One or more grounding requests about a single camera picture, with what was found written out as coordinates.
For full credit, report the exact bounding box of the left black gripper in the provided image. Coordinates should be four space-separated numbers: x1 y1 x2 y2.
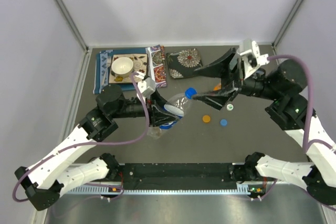
111 88 180 127

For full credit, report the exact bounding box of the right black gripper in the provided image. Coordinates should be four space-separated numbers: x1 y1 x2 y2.
191 48 281 111

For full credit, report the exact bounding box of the orange juice bottle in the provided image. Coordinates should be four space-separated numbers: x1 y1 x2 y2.
213 83 222 91

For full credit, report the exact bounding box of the red-blue label water bottle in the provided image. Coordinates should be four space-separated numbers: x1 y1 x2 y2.
147 93 192 140

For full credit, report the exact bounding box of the white green bottle cap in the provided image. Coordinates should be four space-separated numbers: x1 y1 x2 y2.
226 103 234 111

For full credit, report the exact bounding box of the dark blue bottle cap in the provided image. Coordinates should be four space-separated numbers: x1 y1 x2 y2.
184 88 197 99

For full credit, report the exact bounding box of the orange bottle cap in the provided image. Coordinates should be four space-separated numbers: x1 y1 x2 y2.
202 115 211 123

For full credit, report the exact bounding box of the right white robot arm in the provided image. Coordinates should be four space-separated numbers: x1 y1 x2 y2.
193 49 335 209

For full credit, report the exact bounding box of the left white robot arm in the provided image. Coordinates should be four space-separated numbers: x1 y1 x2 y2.
15 84 185 211

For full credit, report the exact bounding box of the blue patterned placemat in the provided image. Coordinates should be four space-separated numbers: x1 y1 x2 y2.
93 45 167 94

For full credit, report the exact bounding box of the cream ceramic bowl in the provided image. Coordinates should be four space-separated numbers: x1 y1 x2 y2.
111 57 134 77

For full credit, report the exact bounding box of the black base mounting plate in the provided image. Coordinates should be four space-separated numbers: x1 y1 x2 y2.
108 163 251 190

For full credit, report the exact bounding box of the silver fork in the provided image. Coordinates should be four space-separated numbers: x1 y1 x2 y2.
100 56 112 90

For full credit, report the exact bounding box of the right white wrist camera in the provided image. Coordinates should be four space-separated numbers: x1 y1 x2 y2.
238 39 270 80

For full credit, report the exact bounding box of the right aluminium corner post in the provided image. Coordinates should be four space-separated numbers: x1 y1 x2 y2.
272 0 305 51

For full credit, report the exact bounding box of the aluminium corner post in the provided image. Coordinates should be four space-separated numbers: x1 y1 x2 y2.
54 0 89 52
272 0 305 51

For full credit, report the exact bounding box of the left aluminium corner post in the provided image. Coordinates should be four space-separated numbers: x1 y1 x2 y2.
54 0 89 52

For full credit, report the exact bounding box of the aluminium slotted rail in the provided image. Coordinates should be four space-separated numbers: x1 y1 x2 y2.
65 163 329 196

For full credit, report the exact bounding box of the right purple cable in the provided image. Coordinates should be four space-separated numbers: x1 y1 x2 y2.
267 55 336 210

